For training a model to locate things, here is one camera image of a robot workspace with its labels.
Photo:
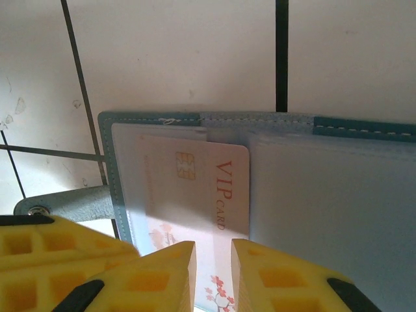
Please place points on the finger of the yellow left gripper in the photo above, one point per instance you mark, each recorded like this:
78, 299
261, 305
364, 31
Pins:
84, 253
42, 292

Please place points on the blue-grey cloth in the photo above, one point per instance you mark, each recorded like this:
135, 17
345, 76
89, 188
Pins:
325, 211

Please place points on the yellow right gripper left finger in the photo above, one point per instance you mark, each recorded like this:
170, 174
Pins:
146, 289

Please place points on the white VIP card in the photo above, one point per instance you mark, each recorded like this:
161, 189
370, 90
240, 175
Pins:
208, 182

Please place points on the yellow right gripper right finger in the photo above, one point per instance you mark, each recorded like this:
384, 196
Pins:
276, 292

